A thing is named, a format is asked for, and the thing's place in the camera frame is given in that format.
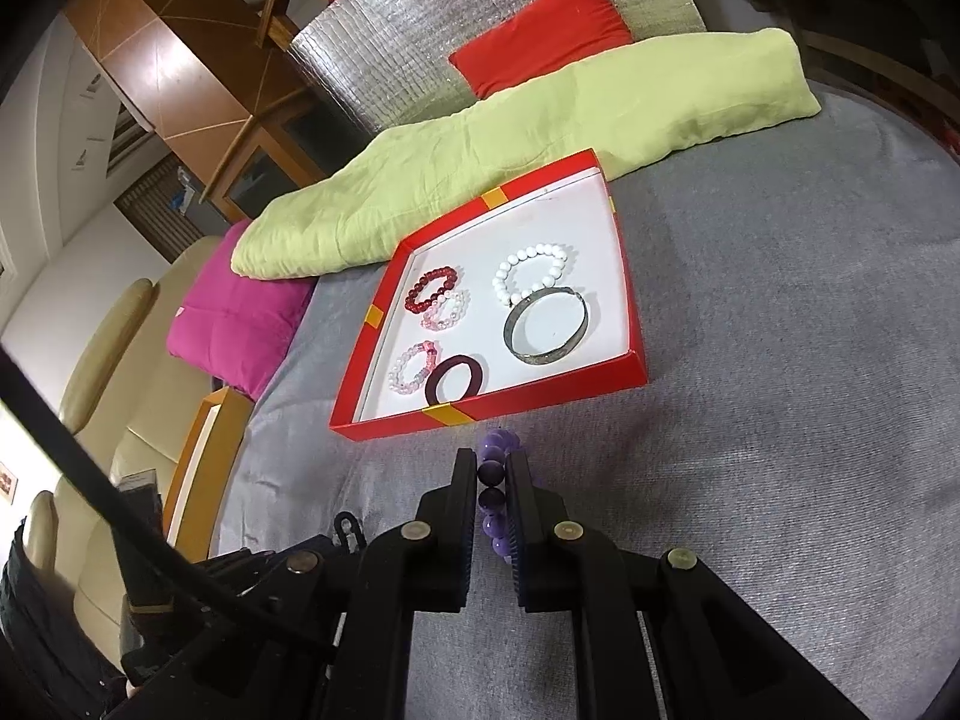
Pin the small red cushion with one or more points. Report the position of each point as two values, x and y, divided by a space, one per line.
540 38

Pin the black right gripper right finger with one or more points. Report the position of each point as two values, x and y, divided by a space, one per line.
654 637

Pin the beige leather sofa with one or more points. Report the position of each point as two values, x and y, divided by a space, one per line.
131 405

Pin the magenta pillow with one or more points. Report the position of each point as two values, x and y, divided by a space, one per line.
236 329

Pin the wooden cabinet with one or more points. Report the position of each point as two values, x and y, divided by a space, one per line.
217 97

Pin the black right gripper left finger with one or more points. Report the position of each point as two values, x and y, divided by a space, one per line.
365 602

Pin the red shallow jewelry box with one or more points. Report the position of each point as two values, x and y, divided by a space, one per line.
430 350

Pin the silver foil insulation panel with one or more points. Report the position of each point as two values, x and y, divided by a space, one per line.
386 62

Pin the light green folded blanket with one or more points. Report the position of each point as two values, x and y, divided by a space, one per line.
632 106

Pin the silver metal bangle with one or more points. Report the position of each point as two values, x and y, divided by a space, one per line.
546 326

